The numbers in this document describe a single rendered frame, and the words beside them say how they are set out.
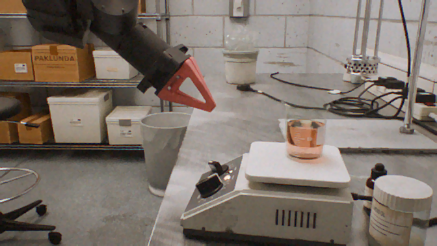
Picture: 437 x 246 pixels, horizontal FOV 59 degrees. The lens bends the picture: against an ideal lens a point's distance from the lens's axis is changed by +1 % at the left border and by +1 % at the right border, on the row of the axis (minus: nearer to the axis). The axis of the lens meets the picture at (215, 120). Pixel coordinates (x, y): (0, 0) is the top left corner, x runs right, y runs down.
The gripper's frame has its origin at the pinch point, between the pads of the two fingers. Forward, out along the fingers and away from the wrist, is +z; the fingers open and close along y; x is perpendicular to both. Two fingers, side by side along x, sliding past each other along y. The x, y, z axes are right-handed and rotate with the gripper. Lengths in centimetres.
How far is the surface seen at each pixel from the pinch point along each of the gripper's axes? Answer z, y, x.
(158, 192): 16, 132, 103
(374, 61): 20.3, 28.8, -20.1
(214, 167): 6.1, -4.8, 4.8
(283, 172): 11.4, -10.8, -3.3
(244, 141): 11.7, 23.7, 8.9
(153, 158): 0, 131, 88
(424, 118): 44, 46, -18
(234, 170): 8.2, -5.7, 2.9
